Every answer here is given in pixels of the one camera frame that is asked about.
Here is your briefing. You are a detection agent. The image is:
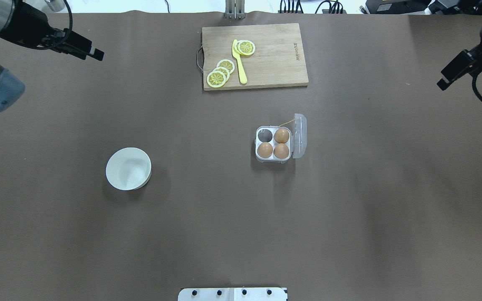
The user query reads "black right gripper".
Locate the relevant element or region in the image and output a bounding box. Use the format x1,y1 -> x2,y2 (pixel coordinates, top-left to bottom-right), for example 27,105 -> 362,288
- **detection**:
437,45 -> 482,91

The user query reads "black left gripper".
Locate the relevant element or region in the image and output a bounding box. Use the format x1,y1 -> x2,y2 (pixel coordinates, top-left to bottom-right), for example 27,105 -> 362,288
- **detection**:
42,28 -> 105,61

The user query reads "clear plastic egg box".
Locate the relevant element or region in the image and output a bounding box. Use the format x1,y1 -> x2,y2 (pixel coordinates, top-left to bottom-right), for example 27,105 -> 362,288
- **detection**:
254,114 -> 308,163

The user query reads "brown egg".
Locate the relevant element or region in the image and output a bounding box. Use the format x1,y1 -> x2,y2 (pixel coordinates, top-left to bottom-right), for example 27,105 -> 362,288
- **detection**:
256,142 -> 273,158
273,143 -> 290,160
273,128 -> 290,144

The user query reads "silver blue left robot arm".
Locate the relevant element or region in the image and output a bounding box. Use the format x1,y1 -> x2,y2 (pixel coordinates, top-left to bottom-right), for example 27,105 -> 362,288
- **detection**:
0,0 -> 105,112

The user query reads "brown egg in box front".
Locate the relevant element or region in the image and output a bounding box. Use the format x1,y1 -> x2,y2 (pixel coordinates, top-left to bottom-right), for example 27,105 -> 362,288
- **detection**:
273,143 -> 290,160

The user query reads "silver metal cylinder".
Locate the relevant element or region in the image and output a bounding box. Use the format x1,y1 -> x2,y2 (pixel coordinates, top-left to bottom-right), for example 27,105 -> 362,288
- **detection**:
44,0 -> 66,12

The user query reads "white bowl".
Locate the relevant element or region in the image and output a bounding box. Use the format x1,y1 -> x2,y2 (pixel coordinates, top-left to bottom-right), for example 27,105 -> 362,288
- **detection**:
105,147 -> 152,191

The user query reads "lemon slice front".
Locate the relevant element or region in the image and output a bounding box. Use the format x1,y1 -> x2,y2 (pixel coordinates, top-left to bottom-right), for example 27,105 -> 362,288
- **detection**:
206,69 -> 230,88

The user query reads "lemon slice middle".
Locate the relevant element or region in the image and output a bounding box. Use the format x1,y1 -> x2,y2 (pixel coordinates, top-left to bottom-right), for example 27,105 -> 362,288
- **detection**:
216,59 -> 236,74

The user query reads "lemon slice near knife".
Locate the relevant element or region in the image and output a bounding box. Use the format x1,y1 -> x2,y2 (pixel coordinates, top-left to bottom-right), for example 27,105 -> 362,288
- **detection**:
234,40 -> 256,56

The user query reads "yellow plastic knife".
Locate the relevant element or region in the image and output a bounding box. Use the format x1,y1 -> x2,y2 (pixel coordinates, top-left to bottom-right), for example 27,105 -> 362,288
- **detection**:
231,39 -> 248,84

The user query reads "wooden cutting board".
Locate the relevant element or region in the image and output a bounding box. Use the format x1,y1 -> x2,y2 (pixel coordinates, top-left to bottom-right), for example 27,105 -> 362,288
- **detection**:
202,23 -> 309,91

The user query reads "white mounting plate bottom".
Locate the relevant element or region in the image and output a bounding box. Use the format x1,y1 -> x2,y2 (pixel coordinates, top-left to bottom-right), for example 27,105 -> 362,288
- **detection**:
177,286 -> 288,301

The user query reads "aluminium frame post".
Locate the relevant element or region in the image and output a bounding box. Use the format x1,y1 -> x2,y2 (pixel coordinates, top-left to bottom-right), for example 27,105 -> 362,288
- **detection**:
224,0 -> 246,20

